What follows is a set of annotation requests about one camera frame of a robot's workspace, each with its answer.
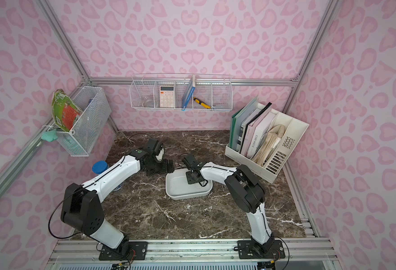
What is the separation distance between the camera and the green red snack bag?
2.27 ft

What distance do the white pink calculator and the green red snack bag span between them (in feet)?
1.34

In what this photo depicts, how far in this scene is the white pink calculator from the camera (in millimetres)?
968
